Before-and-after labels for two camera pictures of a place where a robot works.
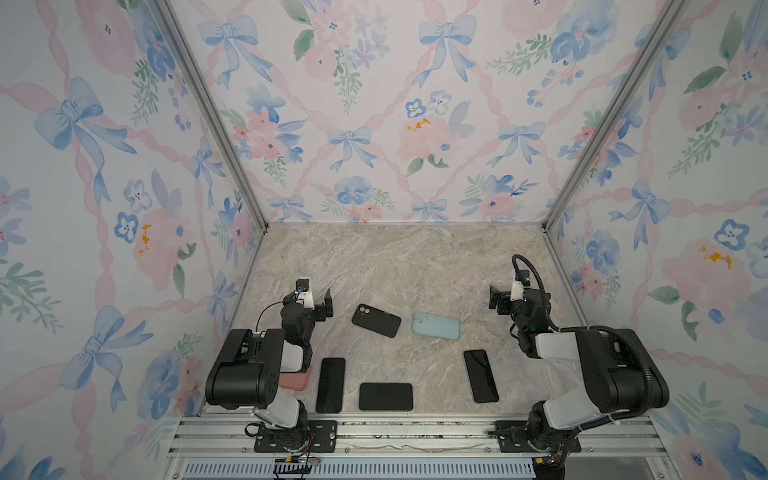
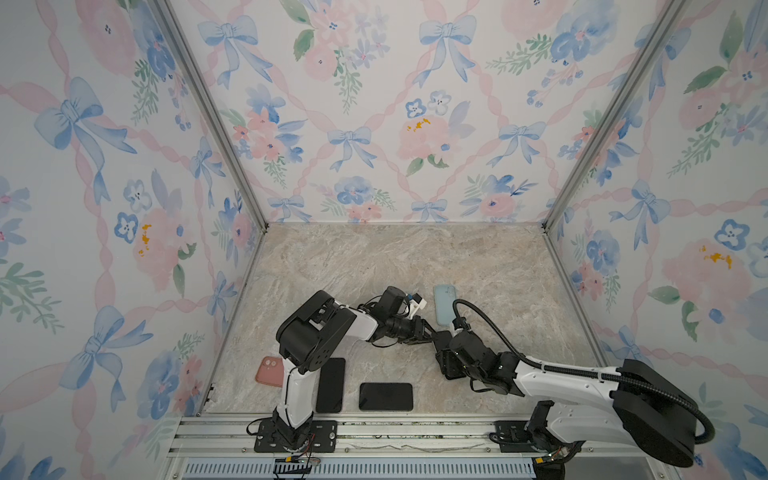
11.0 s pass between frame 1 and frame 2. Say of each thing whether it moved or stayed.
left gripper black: moved
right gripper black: moved
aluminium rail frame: stayed
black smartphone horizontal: stayed
